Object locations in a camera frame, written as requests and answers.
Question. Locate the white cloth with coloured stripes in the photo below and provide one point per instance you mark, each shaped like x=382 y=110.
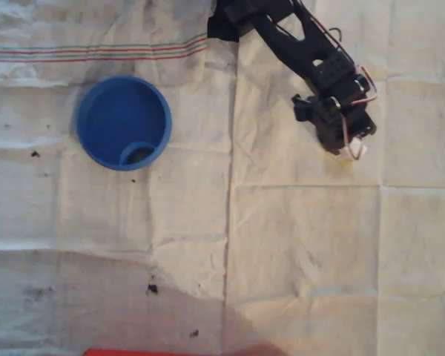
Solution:
x=170 y=222

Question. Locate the small white yellow block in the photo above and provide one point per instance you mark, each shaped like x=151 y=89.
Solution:
x=344 y=159

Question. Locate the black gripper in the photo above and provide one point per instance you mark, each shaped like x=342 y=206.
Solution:
x=331 y=136

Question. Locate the blue plastic bowl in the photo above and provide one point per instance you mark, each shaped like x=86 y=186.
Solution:
x=107 y=111

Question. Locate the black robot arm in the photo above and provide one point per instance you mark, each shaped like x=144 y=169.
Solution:
x=282 y=33

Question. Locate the red flat object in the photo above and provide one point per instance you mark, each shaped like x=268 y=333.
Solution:
x=178 y=352

